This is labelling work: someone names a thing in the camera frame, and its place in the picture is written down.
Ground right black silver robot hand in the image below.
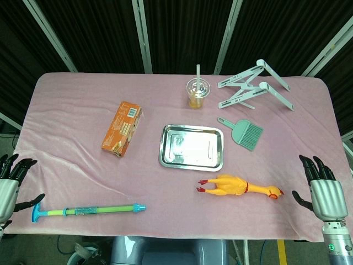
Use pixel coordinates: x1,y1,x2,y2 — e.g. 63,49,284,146
291,154,349,222

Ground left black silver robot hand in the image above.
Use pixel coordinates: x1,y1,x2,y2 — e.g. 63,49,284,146
0,153,46,223

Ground yellow rubber chicken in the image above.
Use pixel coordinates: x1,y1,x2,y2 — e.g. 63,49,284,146
196,173,285,200

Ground green blue water squirter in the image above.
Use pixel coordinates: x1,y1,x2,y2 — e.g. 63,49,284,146
30,203,147,224

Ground teal plastic hand brush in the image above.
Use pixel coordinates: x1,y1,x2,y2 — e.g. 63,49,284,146
217,116,264,152

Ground rectangular stainless steel tray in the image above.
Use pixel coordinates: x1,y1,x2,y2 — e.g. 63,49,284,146
158,124,224,172

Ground pink velvet tablecloth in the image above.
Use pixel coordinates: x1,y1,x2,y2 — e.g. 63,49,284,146
4,72,339,243

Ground white bucket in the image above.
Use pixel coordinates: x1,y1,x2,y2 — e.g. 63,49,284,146
66,242,111,265

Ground orange cardboard box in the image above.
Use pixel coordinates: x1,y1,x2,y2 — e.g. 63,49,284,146
100,100,144,158

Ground grey folding laptop stand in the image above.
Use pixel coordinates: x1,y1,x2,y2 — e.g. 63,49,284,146
217,59,295,112

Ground clear cup with orange drink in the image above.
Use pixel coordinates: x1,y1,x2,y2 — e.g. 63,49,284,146
185,77,211,109

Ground grey robot torso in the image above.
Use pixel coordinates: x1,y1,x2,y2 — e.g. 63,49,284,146
110,236,230,265

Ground white metal frame pole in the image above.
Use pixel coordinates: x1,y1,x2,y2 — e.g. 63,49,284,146
22,0,78,73
131,0,153,75
213,0,244,75
301,20,353,77

